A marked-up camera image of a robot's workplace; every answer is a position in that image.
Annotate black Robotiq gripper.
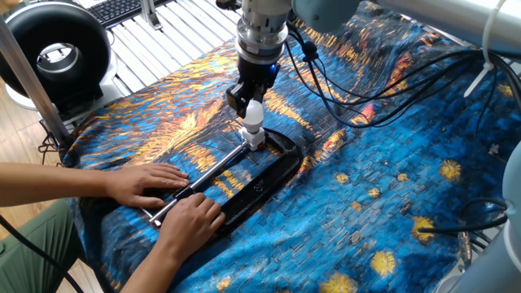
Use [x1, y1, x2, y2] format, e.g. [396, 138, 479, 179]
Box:
[225, 55, 282, 120]

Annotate white light bulb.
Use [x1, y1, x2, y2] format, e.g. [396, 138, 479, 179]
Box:
[242, 99, 265, 134]

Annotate person's right forearm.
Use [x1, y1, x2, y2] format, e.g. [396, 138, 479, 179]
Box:
[120, 243, 184, 293]

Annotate person's left hand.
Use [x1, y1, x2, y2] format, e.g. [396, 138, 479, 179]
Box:
[104, 162, 191, 210]

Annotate person's right hand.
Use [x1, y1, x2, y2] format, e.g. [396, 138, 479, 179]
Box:
[156, 192, 226, 264]

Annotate starry night painted tablecloth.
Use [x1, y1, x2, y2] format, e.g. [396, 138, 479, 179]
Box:
[60, 0, 521, 293]

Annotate black computer keyboard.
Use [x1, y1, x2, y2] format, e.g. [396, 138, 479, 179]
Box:
[87, 0, 172, 28]

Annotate green trousers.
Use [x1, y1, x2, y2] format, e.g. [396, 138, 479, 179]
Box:
[0, 198, 82, 293]

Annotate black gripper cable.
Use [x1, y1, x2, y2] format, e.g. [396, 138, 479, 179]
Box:
[284, 22, 521, 135]

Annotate aluminium frame post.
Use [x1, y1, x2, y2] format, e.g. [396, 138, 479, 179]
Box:
[140, 0, 164, 30]
[0, 15, 72, 146]

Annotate dark tangled cord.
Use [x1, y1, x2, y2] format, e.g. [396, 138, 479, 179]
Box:
[38, 121, 66, 172]

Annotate black ring shaped fan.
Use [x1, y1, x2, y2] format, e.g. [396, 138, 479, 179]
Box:
[0, 2, 119, 119]

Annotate black base cable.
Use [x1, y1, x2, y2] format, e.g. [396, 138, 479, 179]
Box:
[418, 197, 509, 249]

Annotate thick black cable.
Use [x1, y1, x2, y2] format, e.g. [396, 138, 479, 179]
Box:
[0, 215, 85, 293]

